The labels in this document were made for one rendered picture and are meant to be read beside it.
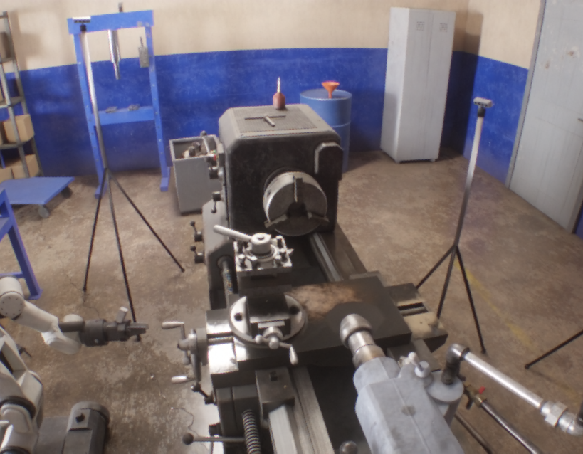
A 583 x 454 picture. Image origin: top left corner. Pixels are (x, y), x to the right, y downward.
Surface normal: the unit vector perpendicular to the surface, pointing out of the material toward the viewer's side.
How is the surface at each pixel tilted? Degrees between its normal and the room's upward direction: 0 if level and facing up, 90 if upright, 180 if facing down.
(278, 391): 0
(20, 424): 90
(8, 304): 88
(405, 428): 0
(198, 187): 90
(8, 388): 90
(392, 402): 0
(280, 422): 36
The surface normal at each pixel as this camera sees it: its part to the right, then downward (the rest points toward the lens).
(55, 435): 0.00, -0.87
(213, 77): 0.21, 0.49
